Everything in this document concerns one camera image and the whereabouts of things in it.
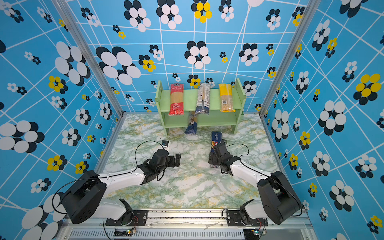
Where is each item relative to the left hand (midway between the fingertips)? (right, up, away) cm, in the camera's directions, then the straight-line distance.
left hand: (176, 154), depth 88 cm
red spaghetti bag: (+1, +32, -1) cm, 32 cm away
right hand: (+26, -2, +3) cm, 26 cm away
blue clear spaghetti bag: (+10, +16, +3) cm, 19 cm away
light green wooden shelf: (+25, +23, +8) cm, 34 cm away
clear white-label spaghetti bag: (+16, +33, -2) cm, 37 cm away
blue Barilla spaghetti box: (+26, +8, +13) cm, 30 cm away
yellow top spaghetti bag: (+30, +35, 0) cm, 46 cm away
